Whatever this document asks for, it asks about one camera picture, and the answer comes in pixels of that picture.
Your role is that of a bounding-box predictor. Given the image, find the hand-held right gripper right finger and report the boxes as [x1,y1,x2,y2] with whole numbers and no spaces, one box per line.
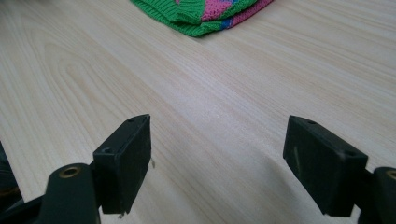
[282,115,369,217]

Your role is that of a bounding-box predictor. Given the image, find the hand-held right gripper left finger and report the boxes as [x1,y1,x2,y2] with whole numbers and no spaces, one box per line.
[92,113,152,216]

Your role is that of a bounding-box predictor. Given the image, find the green pink knitted garment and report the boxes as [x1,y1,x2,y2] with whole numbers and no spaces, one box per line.
[130,0,275,38]

